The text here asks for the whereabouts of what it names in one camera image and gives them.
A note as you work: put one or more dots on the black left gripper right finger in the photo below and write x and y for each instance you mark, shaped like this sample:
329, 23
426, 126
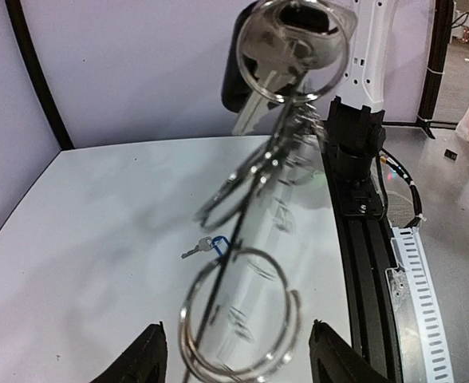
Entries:
333, 360

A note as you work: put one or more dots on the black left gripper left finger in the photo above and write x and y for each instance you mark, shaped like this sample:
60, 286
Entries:
144, 361

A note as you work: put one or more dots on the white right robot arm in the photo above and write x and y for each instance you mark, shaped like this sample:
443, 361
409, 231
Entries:
355, 121

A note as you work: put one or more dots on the silver key blue tag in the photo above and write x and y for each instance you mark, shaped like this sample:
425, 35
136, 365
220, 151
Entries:
220, 244

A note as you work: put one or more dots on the white slotted cable duct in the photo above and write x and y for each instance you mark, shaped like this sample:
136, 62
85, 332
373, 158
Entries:
424, 352

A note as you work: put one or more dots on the black front rail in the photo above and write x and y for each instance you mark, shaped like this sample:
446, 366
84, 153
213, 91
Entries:
366, 253

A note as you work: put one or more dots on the black right frame post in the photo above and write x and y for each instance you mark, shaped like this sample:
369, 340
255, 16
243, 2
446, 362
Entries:
441, 34

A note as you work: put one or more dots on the black frame post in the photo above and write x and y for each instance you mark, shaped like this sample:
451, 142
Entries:
36, 75
441, 34

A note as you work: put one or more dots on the black left frame post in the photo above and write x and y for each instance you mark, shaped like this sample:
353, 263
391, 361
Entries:
36, 75

